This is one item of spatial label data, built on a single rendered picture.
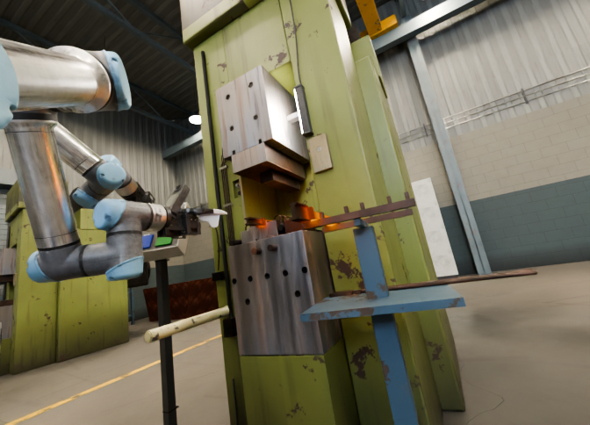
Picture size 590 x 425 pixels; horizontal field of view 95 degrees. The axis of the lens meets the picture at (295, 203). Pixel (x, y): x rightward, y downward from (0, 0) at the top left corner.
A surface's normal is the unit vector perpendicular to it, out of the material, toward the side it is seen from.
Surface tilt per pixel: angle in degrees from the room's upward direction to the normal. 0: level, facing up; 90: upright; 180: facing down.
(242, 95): 90
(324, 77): 90
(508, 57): 90
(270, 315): 90
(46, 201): 113
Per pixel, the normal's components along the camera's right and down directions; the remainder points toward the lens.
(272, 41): -0.47, -0.12
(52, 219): 0.62, 0.12
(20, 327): 0.79, -0.26
